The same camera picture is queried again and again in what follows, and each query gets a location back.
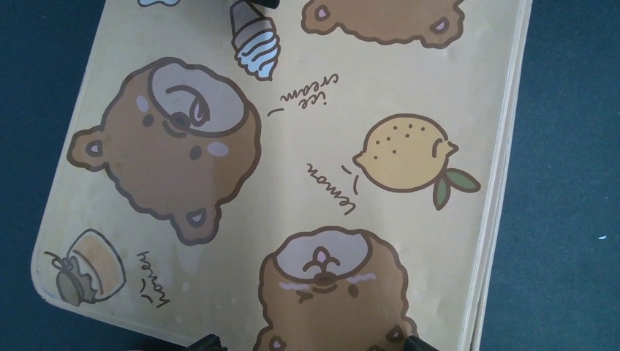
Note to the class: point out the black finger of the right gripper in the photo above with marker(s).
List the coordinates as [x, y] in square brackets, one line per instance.
[271, 4]

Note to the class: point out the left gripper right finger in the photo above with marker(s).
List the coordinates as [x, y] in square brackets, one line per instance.
[414, 343]

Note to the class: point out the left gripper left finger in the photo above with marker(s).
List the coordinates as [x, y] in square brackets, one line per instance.
[210, 342]

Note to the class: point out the clear plastic lid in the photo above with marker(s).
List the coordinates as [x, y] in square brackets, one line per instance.
[327, 175]

